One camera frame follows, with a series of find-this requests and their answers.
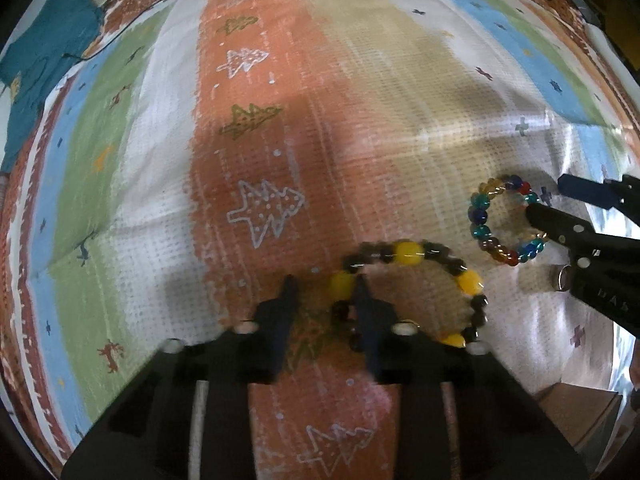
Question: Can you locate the dark and yellow bead bracelet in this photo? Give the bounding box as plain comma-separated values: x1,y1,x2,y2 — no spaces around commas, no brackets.
329,241,489,354

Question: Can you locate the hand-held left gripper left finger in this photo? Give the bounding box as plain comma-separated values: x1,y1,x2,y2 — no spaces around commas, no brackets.
60,275,301,480

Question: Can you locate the multicoloured glass bead bracelet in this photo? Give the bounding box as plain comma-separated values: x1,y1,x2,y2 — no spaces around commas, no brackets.
468,174,549,266

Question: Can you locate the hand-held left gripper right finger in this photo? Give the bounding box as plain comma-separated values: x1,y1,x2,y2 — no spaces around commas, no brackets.
352,275,591,480

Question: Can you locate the teal garment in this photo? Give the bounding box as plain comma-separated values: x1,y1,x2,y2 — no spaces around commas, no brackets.
0,0,107,172

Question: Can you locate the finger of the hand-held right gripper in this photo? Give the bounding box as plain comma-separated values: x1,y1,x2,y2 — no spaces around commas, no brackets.
525,201,606,292
557,174,640,211

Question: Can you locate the striped multicoloured mat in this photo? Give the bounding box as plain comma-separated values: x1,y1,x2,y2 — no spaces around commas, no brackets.
0,0,640,480

